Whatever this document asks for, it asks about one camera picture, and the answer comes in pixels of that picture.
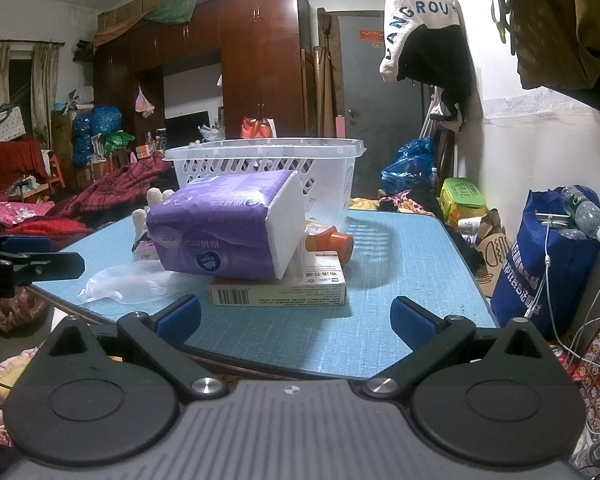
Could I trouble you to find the white cable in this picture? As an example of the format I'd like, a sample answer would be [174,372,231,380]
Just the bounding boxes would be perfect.
[524,214,600,363]

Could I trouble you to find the white and black hoodie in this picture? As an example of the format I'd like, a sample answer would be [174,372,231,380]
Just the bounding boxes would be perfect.
[378,0,475,98]

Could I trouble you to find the clear plastic water bottle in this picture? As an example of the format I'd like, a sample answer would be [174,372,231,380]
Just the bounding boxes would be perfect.
[560,185,600,246]

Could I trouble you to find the purple tissue pack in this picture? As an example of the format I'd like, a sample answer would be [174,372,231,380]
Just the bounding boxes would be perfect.
[145,169,307,281]

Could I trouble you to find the red plaid blanket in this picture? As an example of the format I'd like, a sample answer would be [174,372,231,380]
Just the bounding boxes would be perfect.
[54,154,175,223]

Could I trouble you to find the blue tote bag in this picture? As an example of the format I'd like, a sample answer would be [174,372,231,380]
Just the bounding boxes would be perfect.
[490,187,600,342]

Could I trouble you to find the orange and white bag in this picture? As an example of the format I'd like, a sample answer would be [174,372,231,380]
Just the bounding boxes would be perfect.
[240,104,278,140]

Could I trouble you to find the white plastic basket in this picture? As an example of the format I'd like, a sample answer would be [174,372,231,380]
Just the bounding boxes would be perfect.
[162,138,368,235]

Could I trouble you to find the black monitor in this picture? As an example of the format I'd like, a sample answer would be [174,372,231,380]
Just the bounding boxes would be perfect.
[164,110,211,149]

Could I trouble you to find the green plastic bag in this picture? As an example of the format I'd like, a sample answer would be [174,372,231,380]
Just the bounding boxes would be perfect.
[99,130,137,155]

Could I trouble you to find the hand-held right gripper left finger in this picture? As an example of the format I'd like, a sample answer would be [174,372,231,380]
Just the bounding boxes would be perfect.
[44,294,229,403]

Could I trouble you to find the olive jacket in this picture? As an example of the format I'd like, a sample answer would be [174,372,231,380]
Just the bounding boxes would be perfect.
[509,0,600,117]

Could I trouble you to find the beige curtain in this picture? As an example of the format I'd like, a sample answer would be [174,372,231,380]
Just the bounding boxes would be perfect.
[0,40,62,152]

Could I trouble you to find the clear plastic bag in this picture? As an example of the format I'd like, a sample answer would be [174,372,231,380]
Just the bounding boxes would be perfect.
[77,259,212,307]

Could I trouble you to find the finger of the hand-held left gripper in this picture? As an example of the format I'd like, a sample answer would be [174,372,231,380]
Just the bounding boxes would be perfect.
[10,251,86,282]
[0,232,56,257]

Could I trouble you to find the green box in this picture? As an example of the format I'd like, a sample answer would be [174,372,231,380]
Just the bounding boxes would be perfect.
[439,177,489,226]

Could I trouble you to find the beige plush toy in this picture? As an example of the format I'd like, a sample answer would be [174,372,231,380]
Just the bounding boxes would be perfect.
[131,187,177,247]

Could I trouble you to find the blue sack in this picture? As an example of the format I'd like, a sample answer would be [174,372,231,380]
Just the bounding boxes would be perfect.
[72,106,124,168]

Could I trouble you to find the brown jacket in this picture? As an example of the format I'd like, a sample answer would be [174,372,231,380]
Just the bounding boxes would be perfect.
[0,285,57,353]

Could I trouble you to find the white plastic bag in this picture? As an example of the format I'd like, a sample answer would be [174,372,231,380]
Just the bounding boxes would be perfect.
[199,121,227,143]

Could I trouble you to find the grey door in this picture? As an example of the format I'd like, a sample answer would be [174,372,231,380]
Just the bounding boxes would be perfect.
[337,9,433,198]

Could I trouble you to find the dark cloth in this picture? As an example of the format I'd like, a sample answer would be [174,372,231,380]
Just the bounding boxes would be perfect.
[407,185,446,218]

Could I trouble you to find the blue plastic bag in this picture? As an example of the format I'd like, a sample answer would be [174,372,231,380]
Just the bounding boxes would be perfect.
[379,137,437,197]

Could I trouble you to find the orange bottle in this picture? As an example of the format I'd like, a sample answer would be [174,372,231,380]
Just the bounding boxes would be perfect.
[305,222,355,264]

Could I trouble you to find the brown paper bag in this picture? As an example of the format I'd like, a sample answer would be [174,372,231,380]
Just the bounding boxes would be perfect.
[472,208,512,297]

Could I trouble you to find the white gift bag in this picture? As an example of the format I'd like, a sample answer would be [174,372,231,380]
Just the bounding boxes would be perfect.
[0,107,25,143]

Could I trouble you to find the blue cutting mat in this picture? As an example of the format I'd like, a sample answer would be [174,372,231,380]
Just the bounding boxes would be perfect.
[30,209,501,380]

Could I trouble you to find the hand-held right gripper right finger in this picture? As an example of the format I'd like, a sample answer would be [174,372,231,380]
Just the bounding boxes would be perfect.
[362,296,556,403]

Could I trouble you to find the white medicine box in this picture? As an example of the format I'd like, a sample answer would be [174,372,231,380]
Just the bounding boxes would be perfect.
[208,251,347,308]

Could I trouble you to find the plastic clothes hanger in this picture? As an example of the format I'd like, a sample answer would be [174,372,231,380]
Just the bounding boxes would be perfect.
[487,0,519,57]

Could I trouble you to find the yellow patterned blanket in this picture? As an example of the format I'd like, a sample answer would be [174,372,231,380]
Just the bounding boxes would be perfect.
[349,196,437,220]

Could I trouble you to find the small pink box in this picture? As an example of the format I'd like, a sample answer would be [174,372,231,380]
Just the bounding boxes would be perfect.
[132,240,162,262]

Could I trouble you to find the pink floral bedding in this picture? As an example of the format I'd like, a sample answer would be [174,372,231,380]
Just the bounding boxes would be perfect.
[0,198,57,235]

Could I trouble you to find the dark wooden wardrobe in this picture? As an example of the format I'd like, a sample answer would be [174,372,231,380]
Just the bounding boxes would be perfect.
[92,0,315,142]

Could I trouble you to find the pink plastic bag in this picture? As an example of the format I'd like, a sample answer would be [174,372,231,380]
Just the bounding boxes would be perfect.
[134,85,156,114]

